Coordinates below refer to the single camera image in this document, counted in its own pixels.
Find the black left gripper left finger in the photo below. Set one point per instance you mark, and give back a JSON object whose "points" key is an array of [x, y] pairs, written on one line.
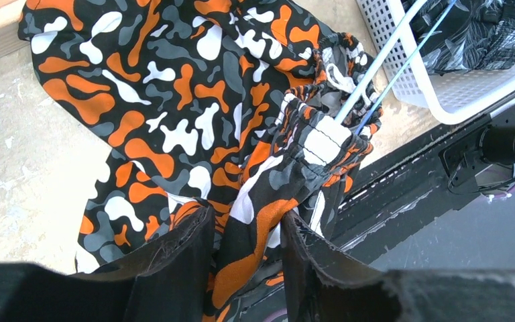
{"points": [[164, 280]]}

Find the orange camouflage shorts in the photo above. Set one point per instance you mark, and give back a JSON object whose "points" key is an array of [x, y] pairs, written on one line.
{"points": [[221, 105]]}

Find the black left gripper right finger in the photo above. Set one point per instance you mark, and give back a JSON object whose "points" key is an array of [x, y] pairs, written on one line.
{"points": [[323, 283]]}

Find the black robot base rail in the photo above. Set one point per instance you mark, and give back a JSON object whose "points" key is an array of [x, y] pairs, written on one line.
{"points": [[398, 196]]}

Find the white plastic basket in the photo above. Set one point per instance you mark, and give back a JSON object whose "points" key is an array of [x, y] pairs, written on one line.
{"points": [[452, 98]]}

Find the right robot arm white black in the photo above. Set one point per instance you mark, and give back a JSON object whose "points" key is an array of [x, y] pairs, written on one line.
{"points": [[483, 161]]}

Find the blue hanger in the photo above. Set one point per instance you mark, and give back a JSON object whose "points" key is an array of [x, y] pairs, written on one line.
{"points": [[382, 66]]}

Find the dark leaf-print shorts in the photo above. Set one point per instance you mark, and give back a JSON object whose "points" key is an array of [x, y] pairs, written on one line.
{"points": [[461, 36]]}

